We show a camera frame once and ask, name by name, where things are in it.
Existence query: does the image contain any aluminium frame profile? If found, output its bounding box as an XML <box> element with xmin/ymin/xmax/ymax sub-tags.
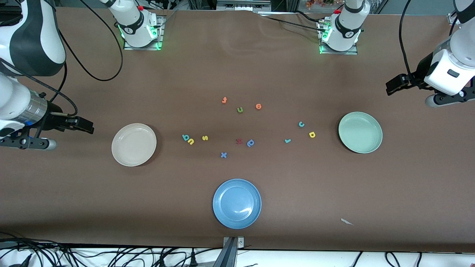
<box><xmin>216</xmin><ymin>0</ymin><xmax>272</xmax><ymax>11</ymax></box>

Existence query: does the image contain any brown table cover sheet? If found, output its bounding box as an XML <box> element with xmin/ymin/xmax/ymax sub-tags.
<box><xmin>0</xmin><ymin>7</ymin><xmax>475</xmax><ymax>253</ymax></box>

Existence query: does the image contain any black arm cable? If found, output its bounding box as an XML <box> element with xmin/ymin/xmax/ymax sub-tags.
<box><xmin>0</xmin><ymin>0</ymin><xmax>124</xmax><ymax>117</ymax></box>
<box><xmin>399</xmin><ymin>0</ymin><xmax>461</xmax><ymax>86</ymax></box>

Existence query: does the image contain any beige round plate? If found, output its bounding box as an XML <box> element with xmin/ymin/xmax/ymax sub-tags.
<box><xmin>111</xmin><ymin>123</ymin><xmax>157</xmax><ymax>167</ymax></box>

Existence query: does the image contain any black base cable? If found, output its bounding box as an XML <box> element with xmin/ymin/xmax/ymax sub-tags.
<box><xmin>260</xmin><ymin>10</ymin><xmax>329</xmax><ymax>34</ymax></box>

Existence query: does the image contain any blue round plate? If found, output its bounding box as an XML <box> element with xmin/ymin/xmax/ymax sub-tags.
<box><xmin>213</xmin><ymin>179</ymin><xmax>262</xmax><ymax>229</ymax></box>

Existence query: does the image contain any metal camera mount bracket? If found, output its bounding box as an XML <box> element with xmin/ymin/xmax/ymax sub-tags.
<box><xmin>213</xmin><ymin>237</ymin><xmax>245</xmax><ymax>267</ymax></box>

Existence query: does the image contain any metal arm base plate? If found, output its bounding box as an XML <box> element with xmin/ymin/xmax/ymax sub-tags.
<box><xmin>124</xmin><ymin>15</ymin><xmax>164</xmax><ymax>51</ymax></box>
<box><xmin>319</xmin><ymin>20</ymin><xmax>358</xmax><ymax>55</ymax></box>

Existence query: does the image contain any green round plate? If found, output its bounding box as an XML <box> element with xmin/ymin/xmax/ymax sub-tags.
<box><xmin>338</xmin><ymin>112</ymin><xmax>383</xmax><ymax>154</ymax></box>

